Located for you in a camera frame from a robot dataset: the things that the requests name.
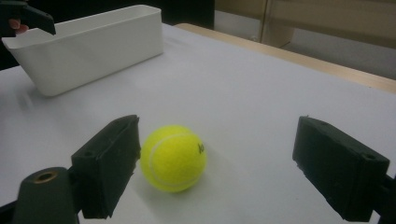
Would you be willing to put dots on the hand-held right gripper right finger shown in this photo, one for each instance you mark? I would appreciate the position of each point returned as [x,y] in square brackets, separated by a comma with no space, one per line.
[336,168]

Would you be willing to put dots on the wooden table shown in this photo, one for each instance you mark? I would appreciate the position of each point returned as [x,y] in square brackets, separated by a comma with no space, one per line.
[311,63]

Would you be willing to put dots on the yellow tennis ball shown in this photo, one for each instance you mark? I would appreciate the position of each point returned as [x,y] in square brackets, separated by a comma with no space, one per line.
[171,158]

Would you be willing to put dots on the white plastic bin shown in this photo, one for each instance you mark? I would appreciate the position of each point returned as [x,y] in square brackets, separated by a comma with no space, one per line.
[93,53]

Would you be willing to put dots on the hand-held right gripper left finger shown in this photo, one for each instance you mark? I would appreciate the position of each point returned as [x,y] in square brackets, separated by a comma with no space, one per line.
[102,161]

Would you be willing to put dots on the white board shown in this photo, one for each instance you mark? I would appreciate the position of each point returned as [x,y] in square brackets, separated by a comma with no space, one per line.
[249,93]

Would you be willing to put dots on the wooden shelf unit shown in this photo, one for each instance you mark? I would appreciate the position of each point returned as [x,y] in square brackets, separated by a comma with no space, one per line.
[327,15]

